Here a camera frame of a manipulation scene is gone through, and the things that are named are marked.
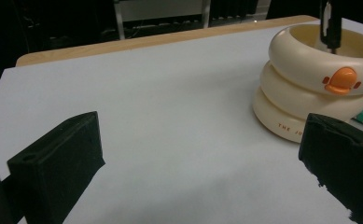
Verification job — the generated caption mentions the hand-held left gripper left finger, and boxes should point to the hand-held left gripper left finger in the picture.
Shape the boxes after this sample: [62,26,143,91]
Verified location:
[7,110,106,224]

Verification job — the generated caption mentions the black pen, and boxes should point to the black pen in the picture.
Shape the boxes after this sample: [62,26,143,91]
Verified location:
[319,0,342,54]

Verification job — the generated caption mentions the grey metal stand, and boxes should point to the grey metal stand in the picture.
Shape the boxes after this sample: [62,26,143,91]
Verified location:
[113,0,212,41]

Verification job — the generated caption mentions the cream ringed pen holder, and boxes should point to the cream ringed pen holder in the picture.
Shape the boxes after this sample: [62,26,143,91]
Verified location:
[252,23,363,144]

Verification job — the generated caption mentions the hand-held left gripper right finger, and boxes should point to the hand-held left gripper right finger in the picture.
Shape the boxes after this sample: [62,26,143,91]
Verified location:
[298,113,363,224]

